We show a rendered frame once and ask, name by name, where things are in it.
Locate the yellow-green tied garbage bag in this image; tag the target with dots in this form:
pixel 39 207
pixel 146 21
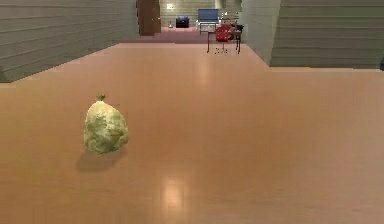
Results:
pixel 105 128

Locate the blue sofa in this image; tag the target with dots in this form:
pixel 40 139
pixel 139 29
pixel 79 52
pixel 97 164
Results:
pixel 208 16

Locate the brown wooden room door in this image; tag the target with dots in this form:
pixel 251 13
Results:
pixel 148 16

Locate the red office chair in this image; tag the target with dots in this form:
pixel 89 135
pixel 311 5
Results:
pixel 223 33

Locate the dark blue armchair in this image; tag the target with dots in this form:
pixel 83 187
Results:
pixel 182 22

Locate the white wall picture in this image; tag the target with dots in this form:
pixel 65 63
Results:
pixel 170 6

